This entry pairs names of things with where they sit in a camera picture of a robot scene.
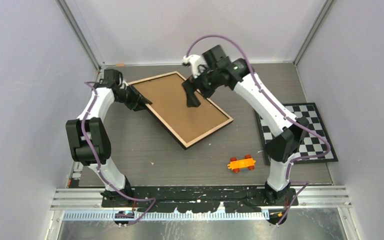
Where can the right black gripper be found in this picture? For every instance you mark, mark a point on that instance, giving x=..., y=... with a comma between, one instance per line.
x=189, y=88

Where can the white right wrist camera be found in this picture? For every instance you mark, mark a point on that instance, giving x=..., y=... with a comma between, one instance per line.
x=197, y=64

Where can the black picture frame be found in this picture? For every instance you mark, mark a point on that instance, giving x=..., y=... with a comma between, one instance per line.
x=187, y=125

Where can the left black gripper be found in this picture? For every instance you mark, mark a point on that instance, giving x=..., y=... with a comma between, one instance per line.
x=132, y=105

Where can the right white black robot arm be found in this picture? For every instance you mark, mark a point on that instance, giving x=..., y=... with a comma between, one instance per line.
x=288, y=130

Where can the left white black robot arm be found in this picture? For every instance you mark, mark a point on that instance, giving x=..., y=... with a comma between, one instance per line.
x=88, y=141

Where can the orange toy car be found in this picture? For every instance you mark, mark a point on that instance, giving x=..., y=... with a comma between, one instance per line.
x=246, y=163

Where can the aluminium rail front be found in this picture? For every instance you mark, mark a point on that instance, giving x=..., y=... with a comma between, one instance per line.
x=310, y=196

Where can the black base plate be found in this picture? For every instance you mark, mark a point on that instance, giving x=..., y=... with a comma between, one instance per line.
x=199, y=199

